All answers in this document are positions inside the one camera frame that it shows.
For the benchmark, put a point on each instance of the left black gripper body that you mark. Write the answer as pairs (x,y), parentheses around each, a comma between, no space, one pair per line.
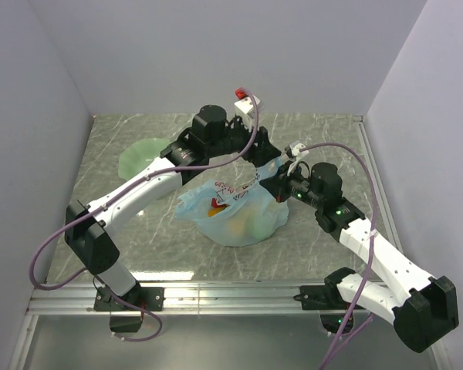
(235,140)

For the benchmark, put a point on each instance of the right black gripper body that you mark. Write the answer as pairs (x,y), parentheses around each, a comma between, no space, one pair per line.
(298,186)

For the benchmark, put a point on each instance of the light blue plastic bag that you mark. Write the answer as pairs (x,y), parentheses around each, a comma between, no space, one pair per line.
(253,215)

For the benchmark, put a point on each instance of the red fake apple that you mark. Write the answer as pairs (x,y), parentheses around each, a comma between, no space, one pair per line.
(215,203)

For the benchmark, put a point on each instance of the fake mango yellow green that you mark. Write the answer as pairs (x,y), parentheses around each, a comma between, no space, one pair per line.
(217,210)

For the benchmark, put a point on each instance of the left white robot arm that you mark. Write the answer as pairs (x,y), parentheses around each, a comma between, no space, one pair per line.
(211,134)

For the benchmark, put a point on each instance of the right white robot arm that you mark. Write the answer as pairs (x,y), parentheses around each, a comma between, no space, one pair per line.
(421,308)

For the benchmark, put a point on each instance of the light green wavy plate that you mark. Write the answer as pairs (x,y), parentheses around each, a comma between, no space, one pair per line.
(139,156)

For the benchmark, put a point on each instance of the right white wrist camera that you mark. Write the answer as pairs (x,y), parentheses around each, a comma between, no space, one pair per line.
(295,152)

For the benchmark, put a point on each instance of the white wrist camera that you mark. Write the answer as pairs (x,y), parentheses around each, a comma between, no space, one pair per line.
(295,152)
(244,108)

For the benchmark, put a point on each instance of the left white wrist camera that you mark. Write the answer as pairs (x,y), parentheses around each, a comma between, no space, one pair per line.
(244,108)

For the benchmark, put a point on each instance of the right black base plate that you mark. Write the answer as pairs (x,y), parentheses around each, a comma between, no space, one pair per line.
(320,298)

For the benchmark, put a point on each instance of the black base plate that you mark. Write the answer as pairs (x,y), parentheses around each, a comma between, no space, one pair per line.
(150,298)
(320,298)

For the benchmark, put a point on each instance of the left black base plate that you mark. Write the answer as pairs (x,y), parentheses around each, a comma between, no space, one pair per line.
(150,298)

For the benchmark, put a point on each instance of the aluminium rail frame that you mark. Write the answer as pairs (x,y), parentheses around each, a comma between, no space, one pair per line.
(204,325)

